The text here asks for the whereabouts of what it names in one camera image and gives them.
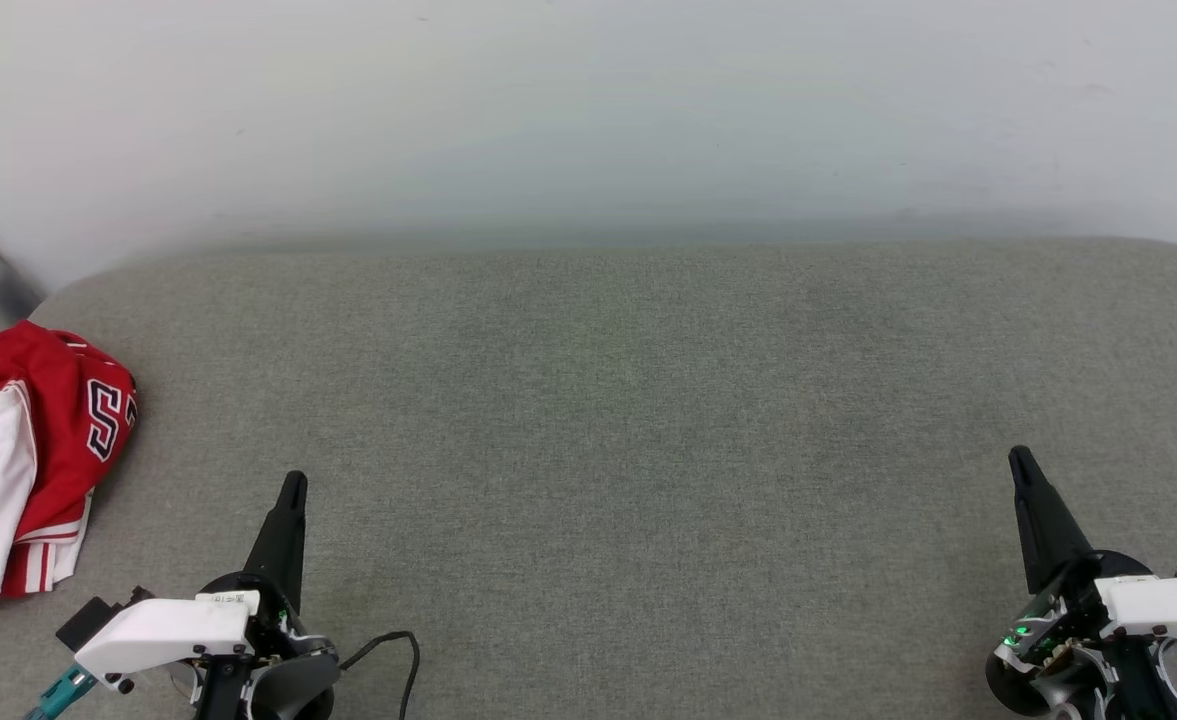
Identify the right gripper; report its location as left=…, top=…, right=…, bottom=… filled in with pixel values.
left=983, top=445, right=1177, bottom=720

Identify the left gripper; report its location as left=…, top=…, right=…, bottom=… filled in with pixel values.
left=170, top=470, right=341, bottom=720

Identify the red and white jersey shirt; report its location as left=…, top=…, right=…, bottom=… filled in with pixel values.
left=0, top=320, right=139, bottom=613

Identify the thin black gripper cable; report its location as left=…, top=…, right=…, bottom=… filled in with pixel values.
left=338, top=630, right=421, bottom=720

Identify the teal cable connector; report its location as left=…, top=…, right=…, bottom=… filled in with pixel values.
left=23, top=665, right=99, bottom=720

